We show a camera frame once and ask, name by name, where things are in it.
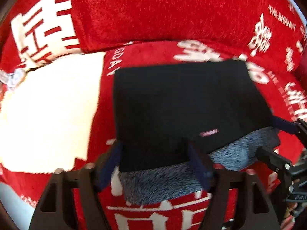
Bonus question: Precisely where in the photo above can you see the white bed sheet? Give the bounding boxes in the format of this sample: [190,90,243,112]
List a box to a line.
[1,52,105,173]

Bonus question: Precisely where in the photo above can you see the grey patterned garment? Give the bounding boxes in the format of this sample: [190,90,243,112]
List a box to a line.
[118,127,281,206]

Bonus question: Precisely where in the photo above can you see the red quilt with white characters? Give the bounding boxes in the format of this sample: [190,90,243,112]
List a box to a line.
[1,40,306,229]

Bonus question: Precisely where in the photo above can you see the black pants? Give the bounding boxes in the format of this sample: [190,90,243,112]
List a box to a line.
[113,60,273,172]

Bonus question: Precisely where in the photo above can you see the red pillow with white characters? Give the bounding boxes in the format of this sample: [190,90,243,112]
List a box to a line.
[1,0,306,73]

